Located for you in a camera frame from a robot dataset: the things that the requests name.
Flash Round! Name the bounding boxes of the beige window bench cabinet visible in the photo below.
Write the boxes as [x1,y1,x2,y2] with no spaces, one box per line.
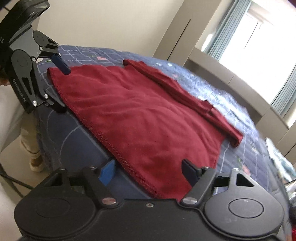
[185,47,289,130]

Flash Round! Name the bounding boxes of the red long-sleeved sweater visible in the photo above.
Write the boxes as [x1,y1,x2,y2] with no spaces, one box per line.
[47,59,243,200]

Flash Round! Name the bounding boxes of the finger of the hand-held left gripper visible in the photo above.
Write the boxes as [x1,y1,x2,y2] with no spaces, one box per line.
[13,68,67,114]
[38,37,71,75]

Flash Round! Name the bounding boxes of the person's beige shoe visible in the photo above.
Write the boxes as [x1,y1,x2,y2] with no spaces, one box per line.
[30,158,45,172]

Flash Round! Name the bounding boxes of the blue-grey curtain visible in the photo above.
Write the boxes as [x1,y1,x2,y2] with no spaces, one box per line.
[203,0,251,61]
[270,67,296,116]

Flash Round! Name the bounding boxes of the light blue clothes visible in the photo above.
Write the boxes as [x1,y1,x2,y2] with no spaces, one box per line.
[265,137,296,181]

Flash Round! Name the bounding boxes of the person's leg in beige trousers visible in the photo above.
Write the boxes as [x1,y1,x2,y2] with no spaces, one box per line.
[20,111,43,160]

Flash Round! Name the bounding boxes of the blue plaid floral quilt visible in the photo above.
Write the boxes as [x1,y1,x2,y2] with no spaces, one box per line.
[35,44,293,209]

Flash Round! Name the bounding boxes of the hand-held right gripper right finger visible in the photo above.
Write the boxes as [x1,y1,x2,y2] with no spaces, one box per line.
[180,159,256,207]

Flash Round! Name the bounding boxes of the person's left hand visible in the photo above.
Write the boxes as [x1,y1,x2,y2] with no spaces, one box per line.
[0,68,10,87]

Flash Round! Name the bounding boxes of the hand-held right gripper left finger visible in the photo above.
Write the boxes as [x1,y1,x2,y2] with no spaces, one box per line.
[40,159,117,207]

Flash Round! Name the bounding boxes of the window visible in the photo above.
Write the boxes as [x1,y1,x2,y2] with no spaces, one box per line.
[217,0,296,105]

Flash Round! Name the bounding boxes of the black cable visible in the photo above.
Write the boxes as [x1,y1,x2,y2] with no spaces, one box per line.
[0,167,30,189]

